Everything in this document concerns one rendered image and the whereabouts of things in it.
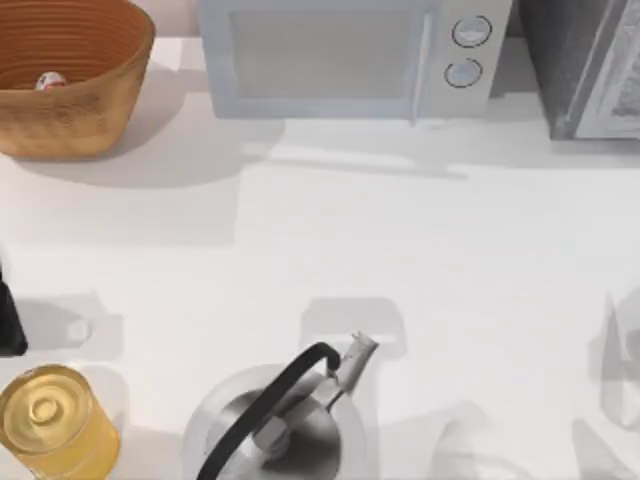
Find microwave oven door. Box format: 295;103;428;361
195;0;435;122

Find pale microwave oven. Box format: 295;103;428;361
195;0;515;126

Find round microwave knob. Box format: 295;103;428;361
443;57;484;90
451;14;494;49

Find woven wooden basket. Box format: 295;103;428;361
0;0;157;162

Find red and white can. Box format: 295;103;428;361
33;71;67;92

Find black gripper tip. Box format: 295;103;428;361
0;255;29;357

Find yellow can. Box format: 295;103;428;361
0;364;122;480

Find silver kettle with black handle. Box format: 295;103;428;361
181;329;380;480

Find microwave door handle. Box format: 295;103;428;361
409;13;433;127

